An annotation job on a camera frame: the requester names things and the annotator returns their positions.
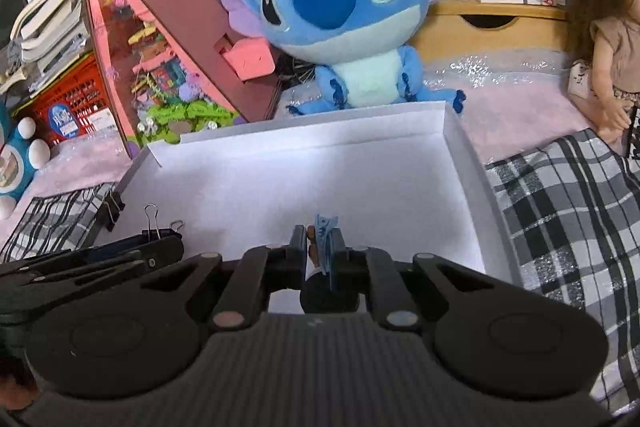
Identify pink triangular diorama house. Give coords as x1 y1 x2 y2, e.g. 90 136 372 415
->
80 0 284 160

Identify wooden drawer box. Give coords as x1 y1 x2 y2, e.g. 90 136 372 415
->
412 0 574 58

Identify black white plaid blanket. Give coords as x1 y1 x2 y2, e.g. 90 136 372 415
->
0 127 640 418

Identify white cardboard box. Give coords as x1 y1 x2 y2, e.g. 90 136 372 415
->
82 101 523 323

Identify stack of books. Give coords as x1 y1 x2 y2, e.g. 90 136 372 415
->
0 0 201 98

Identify blue hair claw clip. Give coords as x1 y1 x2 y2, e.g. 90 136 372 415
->
307 213 342 279

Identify blue robot cat plush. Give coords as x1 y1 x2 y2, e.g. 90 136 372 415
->
0 107 54 221

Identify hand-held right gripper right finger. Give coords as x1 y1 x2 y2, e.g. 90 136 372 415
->
330 229 482 333

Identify black binder clip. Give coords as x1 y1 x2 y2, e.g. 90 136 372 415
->
97 188 126 233
142 204 185 242

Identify red plastic crate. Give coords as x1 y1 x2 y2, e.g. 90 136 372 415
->
10 52 122 146

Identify black wire object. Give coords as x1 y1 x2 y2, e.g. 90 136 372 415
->
277 56 322 94

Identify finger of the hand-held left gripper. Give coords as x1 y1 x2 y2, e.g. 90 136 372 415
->
0 232 179 276
0 237 185 314

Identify blue alien plush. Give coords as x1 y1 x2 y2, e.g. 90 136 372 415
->
220 0 467 118

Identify brown haired doll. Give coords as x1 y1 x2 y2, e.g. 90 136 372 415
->
565 0 640 158

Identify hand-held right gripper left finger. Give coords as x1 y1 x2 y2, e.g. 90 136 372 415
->
140 224 308 333

